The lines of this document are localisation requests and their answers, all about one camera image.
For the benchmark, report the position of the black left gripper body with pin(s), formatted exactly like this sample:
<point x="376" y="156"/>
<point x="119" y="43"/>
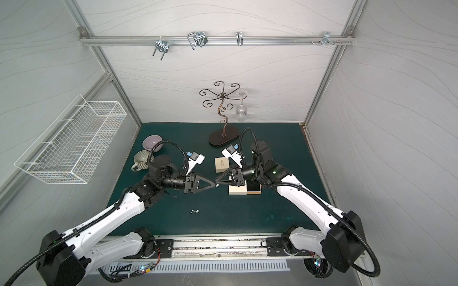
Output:
<point x="191" y="183"/>

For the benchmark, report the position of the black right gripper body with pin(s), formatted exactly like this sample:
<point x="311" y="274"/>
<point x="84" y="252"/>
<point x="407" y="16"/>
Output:
<point x="237" y="177"/>

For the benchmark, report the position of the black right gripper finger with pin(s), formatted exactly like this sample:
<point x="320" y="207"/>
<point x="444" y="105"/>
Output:
<point x="226" y="176"/>
<point x="224" y="182"/>

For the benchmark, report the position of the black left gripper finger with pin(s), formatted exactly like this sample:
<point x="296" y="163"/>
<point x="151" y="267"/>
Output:
<point x="205" y="188"/>
<point x="204" y="181"/>

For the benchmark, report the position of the cream drawer jewelry box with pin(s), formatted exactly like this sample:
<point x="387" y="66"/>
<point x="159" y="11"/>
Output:
<point x="221" y="164"/>

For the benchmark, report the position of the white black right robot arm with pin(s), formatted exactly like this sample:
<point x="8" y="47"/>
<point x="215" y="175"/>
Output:
<point x="340" y="237"/>

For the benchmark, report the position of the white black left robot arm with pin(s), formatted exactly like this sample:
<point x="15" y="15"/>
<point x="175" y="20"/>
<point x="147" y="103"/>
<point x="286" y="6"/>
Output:
<point x="68" y="257"/>

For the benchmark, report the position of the dark oval stand base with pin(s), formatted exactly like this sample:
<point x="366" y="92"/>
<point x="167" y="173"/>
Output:
<point x="223" y="136"/>

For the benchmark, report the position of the green ribbed ceramic mug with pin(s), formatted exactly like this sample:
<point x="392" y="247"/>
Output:
<point x="140" y="161"/>

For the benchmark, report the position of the lilac ceramic bowl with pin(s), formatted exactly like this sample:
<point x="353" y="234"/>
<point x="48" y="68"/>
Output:
<point x="151" y="141"/>

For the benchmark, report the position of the clear wine glass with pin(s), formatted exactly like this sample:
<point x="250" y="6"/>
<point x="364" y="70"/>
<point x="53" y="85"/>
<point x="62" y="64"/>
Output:
<point x="241" y="111"/>

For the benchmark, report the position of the bronze scroll stand rod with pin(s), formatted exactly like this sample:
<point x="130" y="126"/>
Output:
<point x="222" y="97"/>

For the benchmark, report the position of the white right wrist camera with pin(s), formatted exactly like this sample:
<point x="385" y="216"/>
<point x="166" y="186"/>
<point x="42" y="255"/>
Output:
<point x="232" y="151"/>

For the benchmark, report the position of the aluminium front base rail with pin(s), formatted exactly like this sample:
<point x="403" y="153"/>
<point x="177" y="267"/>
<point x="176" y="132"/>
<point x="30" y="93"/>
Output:
<point x="186" y="247"/>

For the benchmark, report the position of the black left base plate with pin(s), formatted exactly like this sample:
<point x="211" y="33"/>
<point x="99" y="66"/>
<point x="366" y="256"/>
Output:
<point x="158" y="248"/>

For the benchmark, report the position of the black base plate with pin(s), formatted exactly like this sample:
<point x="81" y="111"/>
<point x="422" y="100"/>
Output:
<point x="276" y="247"/>
<point x="158" y="248"/>

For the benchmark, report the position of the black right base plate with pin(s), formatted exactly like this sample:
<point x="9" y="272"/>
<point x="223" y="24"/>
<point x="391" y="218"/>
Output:
<point x="276" y="247"/>

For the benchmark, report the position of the white slotted cable duct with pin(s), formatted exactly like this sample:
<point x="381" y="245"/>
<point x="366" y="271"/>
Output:
<point x="204" y="266"/>

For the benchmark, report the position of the white wire basket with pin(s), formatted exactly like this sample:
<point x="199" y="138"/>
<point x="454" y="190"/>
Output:
<point x="70" y="149"/>

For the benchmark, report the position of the metal rail hook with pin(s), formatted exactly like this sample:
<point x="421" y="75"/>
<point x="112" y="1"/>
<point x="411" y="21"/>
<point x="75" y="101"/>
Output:
<point x="239" y="38"/>

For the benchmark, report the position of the metal rail clamp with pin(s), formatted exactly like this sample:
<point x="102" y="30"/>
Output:
<point x="161" y="47"/>
<point x="197" y="39"/>

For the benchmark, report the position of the metal rail bracket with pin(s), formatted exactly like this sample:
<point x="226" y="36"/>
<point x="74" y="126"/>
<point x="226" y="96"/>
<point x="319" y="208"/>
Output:
<point x="326" y="40"/>

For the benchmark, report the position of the aluminium cross rail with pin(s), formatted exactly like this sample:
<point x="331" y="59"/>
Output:
<point x="212" y="40"/>

